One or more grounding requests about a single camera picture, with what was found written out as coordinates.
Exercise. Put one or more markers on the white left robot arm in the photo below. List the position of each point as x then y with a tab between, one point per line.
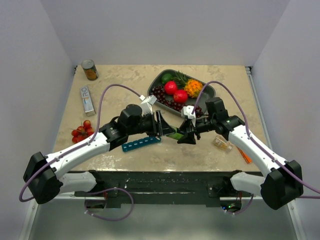
44	173

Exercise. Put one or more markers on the silver toothpaste box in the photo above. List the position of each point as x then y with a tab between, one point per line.
88	106

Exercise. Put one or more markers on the green pill bottle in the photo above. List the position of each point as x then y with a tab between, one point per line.
177	135

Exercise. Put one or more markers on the orange medicine box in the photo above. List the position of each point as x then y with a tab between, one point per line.
245	157

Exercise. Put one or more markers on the red apple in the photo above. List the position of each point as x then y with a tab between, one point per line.
170	87
180	96

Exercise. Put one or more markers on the red apple front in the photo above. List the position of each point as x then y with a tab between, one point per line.
180	96

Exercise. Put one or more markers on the clear pill bottle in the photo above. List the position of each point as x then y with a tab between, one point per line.
222	144

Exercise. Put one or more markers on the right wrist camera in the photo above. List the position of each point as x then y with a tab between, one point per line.
188	114

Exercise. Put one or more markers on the orange spiky fruit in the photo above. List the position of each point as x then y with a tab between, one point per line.
193	88

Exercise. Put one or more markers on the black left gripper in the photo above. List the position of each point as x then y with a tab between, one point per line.
164	128

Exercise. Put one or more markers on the grey fruit tray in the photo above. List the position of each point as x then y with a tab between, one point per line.
208	92

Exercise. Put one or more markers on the red apple back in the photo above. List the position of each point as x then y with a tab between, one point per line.
170	87

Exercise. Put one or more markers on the teal weekly pill organizer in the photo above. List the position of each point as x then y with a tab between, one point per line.
140	143

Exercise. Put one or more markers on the red cherry bunch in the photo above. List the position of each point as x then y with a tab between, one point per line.
82	132

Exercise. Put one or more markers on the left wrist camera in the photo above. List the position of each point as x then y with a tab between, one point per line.
146	104

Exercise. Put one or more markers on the tin can with fruit label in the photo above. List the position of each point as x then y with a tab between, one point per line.
90	69

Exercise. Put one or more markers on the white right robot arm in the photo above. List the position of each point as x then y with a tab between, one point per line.
279	183

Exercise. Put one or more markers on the dark red grape bunch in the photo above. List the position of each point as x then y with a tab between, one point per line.
169	100

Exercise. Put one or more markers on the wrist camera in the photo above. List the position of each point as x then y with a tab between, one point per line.
188	114
146	104

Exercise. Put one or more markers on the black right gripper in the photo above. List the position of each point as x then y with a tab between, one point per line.
189	137

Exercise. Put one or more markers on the green lime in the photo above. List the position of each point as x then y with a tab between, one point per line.
166	78

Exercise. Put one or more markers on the aluminium frame rail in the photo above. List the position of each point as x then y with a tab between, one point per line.
182	196

